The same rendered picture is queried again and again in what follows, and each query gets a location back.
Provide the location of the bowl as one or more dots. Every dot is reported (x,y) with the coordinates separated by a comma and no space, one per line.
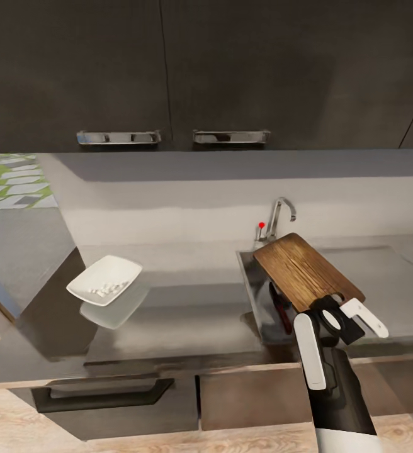
(109,270)

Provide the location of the drop in sink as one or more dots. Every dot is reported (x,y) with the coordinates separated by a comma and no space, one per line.
(383,274)

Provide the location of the parer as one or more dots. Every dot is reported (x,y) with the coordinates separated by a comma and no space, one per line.
(279,306)

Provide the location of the fixed window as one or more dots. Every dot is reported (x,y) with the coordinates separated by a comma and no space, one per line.
(34,237)

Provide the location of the dishwasher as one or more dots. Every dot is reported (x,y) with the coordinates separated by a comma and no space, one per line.
(124,408)

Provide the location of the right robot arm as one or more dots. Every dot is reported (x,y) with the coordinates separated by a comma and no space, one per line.
(342,422)

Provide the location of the cutting board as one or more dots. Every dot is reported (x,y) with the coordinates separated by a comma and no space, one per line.
(302,275)

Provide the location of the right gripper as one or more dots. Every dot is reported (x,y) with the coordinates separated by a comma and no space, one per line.
(351,331)

